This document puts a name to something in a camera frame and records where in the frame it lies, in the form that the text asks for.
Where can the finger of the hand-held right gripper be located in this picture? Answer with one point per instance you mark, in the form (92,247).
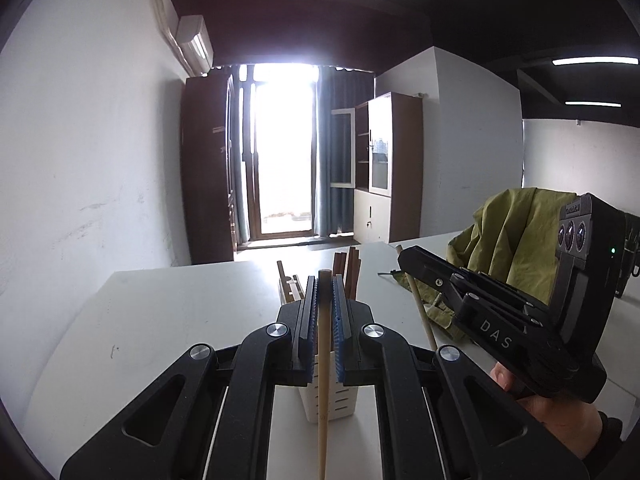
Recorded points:
(500,285)
(425,270)

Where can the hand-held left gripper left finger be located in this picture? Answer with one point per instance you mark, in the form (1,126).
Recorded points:
(313,320)

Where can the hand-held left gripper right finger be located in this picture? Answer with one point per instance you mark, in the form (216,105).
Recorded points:
(341,330)

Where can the light bamboo chopstick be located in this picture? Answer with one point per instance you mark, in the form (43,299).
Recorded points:
(422,317)
(325,410)

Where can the bunch of wooden chopsticks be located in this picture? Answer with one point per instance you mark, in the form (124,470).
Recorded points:
(340,270)

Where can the cream plastic utensil holder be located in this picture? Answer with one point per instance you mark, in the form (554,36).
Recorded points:
(342,400)

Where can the person's right hand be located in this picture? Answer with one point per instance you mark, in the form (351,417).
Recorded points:
(565,425)

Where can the small wooden rack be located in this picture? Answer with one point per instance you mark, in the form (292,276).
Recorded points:
(290,285)

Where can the olive green jacket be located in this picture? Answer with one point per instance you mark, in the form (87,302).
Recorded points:
(520,240)

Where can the brown and white cabinet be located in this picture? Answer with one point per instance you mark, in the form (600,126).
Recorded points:
(400,170)

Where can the dark object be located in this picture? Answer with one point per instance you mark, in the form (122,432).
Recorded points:
(631,265)

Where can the open white cabinet door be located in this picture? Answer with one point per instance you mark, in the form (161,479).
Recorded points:
(342,147)

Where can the glass balcony door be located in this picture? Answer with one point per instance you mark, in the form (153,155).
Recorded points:
(282,160)

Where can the dark brown wardrobe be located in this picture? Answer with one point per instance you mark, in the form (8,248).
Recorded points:
(205,170)

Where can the grey curtain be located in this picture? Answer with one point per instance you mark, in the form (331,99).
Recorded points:
(345,85)

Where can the ceiling light strip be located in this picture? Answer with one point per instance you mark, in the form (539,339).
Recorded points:
(592,104)
(595,60)

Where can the white air conditioner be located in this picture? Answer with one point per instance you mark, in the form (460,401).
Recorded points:
(195,42)

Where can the white wall pipe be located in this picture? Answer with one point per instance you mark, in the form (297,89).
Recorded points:
(162,5)

